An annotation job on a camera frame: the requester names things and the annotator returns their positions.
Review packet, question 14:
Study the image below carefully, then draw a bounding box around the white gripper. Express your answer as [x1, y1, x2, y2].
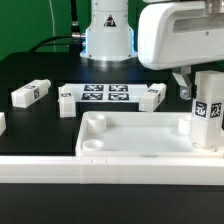
[138, 1, 224, 100]

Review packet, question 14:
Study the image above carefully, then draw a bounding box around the white desk tabletop tray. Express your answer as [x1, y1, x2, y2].
[76, 111, 224, 158]

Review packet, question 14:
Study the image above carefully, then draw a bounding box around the white fiducial marker sheet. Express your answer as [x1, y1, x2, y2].
[63, 83, 149, 104]

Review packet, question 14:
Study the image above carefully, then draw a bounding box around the white fence front bar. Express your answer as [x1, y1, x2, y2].
[0, 156, 224, 186]

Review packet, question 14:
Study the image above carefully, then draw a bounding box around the white fence bar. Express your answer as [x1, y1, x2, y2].
[0, 156, 224, 186]
[0, 112, 6, 136]

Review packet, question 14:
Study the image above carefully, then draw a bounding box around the white fence left bar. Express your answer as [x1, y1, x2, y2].
[0, 112, 6, 136]

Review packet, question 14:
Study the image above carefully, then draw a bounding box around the black cable with connector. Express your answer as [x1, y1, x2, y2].
[28, 0, 88, 54]

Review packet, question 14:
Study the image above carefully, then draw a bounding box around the thin white cable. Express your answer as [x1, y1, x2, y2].
[48, 0, 57, 38]

